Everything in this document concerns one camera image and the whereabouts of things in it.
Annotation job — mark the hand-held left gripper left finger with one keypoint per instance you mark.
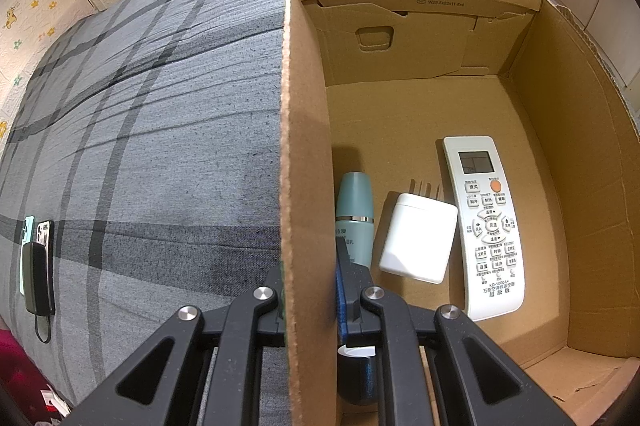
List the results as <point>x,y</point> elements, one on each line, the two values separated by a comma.
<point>267,306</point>

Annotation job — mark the black power bank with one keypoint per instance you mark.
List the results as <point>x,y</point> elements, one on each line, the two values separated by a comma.
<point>37,278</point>

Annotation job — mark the dark smartphone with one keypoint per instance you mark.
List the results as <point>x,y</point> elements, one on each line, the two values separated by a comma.
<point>45,231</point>

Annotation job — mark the white paper scrap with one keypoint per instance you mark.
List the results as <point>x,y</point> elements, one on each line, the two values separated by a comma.
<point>52,401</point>

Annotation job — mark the white charger plug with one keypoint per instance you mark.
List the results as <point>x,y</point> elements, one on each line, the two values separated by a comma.
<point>417,236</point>

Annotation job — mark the grey plaid bed sheet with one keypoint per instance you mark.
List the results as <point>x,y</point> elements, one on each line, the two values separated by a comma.
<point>150,131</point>

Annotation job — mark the teal cosmetic bottle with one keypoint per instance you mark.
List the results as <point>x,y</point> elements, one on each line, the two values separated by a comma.
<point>355,206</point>

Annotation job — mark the dark jar with white cap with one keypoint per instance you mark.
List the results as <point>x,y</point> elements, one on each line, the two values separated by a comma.
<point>357,378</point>

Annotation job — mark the teal smartphone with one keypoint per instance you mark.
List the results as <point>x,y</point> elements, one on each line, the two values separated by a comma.
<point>27,228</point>

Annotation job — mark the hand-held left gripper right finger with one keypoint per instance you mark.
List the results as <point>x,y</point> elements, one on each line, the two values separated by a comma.
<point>342,301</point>

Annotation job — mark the brown cardboard box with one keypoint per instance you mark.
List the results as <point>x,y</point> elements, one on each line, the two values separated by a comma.
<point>415,106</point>

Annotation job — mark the white remote control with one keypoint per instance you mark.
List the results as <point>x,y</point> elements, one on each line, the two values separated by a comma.
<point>492,256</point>

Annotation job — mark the red cloth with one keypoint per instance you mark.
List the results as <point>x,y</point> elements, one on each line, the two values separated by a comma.
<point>20,371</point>

